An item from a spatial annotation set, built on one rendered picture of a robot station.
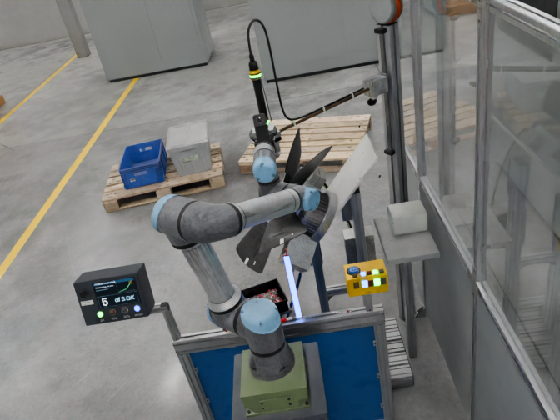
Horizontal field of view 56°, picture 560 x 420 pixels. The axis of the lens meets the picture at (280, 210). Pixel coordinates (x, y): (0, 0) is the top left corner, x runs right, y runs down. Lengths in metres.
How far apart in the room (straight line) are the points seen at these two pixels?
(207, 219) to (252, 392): 0.61
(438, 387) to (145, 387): 1.71
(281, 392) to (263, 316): 0.25
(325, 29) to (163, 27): 2.98
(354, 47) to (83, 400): 5.83
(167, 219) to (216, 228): 0.15
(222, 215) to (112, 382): 2.32
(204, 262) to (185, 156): 3.66
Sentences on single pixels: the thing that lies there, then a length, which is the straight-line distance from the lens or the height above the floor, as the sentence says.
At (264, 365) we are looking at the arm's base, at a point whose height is 1.15.
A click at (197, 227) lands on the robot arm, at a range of 1.40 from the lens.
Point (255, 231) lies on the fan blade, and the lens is 2.48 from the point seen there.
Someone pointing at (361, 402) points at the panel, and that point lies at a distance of 2.68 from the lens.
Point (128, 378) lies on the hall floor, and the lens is 3.56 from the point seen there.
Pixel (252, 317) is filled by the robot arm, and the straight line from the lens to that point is 1.63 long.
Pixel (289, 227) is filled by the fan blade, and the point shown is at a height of 1.19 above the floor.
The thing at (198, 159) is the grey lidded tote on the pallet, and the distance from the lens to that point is 5.21.
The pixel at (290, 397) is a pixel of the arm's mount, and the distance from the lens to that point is 1.74.
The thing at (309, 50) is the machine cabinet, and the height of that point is 0.37.
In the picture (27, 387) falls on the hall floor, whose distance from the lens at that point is 3.89.
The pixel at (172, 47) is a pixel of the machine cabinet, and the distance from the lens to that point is 9.43.
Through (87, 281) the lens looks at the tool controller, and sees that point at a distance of 2.18.
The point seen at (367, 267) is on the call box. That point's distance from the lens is 2.13.
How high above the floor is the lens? 2.41
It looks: 31 degrees down
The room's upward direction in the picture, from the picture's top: 12 degrees counter-clockwise
